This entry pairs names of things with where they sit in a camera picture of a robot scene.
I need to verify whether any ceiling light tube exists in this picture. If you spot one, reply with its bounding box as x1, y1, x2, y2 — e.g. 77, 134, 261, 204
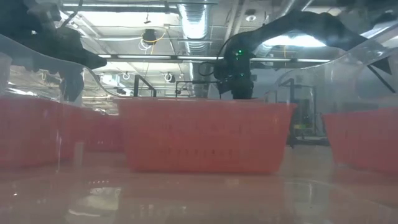
62, 2, 178, 9

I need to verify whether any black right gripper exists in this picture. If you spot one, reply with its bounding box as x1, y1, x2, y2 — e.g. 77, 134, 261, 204
213, 43, 256, 100

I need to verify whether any silver ribbed ventilation duct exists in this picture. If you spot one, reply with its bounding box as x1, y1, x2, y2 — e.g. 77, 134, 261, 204
177, 2, 214, 98

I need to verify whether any long ceiling light bar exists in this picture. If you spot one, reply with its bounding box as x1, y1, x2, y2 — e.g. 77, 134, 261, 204
98, 54, 331, 63

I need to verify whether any clear plastic basket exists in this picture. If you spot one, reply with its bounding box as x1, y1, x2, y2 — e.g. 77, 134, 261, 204
266, 23, 398, 187
0, 33, 125, 175

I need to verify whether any orange slotted plastic basket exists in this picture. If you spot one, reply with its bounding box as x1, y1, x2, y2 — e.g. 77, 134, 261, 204
117, 97, 299, 174
322, 107, 398, 175

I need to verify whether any yellow ceiling cable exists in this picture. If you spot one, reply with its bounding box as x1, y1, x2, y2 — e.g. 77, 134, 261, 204
141, 30, 168, 44

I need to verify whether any black metal equipment stand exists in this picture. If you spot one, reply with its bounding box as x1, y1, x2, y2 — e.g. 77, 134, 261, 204
278, 77, 330, 149

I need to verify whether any black right arm cable loop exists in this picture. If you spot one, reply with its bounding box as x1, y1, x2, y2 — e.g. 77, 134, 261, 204
198, 60, 219, 78

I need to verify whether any black wire shelf frame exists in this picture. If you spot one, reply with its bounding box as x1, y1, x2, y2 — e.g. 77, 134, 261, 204
132, 73, 222, 100

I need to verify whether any bright ceiling light panel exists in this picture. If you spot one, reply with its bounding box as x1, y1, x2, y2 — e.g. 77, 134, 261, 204
264, 33, 327, 49

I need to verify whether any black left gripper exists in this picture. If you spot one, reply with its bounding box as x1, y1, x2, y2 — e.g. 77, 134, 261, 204
40, 29, 108, 103

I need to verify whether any black ceiling device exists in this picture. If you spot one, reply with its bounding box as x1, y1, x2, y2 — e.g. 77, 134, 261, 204
142, 28, 158, 44

